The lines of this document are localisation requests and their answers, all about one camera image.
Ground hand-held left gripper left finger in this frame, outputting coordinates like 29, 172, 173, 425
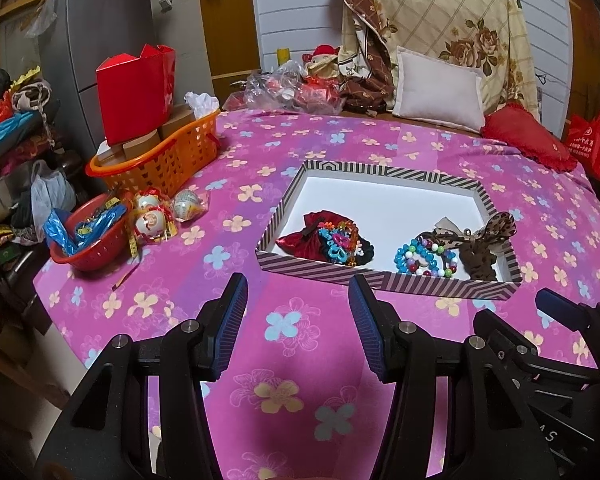
32, 272, 249, 480

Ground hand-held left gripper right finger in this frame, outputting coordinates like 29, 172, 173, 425
348, 274, 546, 480

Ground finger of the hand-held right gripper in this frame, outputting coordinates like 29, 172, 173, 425
472, 309, 600, 391
535, 287, 600, 348

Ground striped cardboard box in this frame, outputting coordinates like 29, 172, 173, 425
255, 160, 523, 301

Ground blue bead bracelet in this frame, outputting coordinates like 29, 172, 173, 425
392, 232, 461, 278

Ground leopard print bow hair clip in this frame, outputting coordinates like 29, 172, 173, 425
432, 211, 518, 282

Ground red bow hair clip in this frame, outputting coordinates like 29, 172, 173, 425
275, 210, 331, 261

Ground wrapped figurine candies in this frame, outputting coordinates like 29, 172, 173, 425
100, 199, 178, 262

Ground grey decorated egg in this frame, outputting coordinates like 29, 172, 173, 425
174, 189, 202, 221

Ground pink floral blanket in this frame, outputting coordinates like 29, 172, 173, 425
32, 109, 600, 480

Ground red plastic colander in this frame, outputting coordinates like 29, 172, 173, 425
49, 192, 133, 272

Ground red shopping bag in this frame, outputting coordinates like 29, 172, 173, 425
565, 110, 600, 181

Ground orange plastic basket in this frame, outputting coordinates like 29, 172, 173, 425
85, 109, 222, 198

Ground red heart cushion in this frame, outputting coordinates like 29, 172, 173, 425
481, 102, 578, 170

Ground blue plastic wrapper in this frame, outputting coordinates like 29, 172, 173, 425
44, 205, 126, 256

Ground brown cardboard box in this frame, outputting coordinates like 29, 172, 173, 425
160, 105, 203, 139
122, 130, 162, 162

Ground white plastic bag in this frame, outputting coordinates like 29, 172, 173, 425
30, 160, 77, 241

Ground clear plastic bag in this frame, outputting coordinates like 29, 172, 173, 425
242, 60, 346, 116

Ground white pillow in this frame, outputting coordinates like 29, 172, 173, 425
391, 46, 487, 133

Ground red paper box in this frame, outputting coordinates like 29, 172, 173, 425
96, 44, 177, 146

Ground doll with red hat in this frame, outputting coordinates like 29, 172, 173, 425
302, 45, 342, 82

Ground brown patterned cloth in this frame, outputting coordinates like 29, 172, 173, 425
320, 0, 398, 113

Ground cream floral quilt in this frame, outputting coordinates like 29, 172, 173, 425
352, 0, 543, 121

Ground grey refrigerator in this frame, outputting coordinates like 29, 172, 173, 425
40, 0, 208, 161

